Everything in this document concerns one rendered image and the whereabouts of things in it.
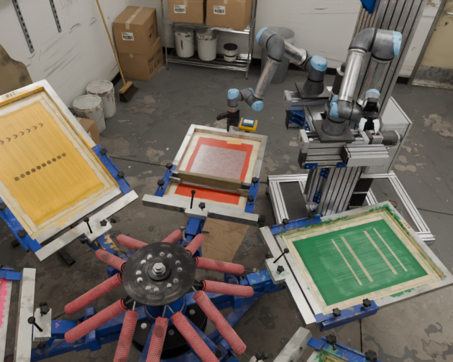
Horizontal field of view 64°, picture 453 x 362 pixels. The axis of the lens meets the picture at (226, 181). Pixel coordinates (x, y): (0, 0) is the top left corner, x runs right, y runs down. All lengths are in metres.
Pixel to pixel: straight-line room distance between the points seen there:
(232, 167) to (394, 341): 1.71
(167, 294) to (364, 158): 1.50
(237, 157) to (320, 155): 0.56
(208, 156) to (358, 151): 0.99
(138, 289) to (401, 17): 1.93
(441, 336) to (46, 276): 3.04
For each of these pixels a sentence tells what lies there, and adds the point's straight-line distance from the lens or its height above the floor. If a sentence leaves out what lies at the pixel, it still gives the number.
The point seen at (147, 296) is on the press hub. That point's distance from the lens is 1.51.
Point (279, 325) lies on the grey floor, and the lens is 2.91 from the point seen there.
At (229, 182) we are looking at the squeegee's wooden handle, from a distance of 2.24.
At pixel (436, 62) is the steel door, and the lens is 6.10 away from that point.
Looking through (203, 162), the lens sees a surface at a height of 0.96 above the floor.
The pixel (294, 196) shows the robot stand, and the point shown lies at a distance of 3.40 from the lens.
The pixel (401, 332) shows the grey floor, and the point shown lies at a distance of 3.16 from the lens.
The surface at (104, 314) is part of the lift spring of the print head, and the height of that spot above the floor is 1.21.
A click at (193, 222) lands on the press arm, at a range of 2.04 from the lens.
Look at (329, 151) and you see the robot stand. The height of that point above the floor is 1.13.
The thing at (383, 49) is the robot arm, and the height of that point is 1.83.
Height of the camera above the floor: 2.62
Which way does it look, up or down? 44 degrees down
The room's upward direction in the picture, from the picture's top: 2 degrees clockwise
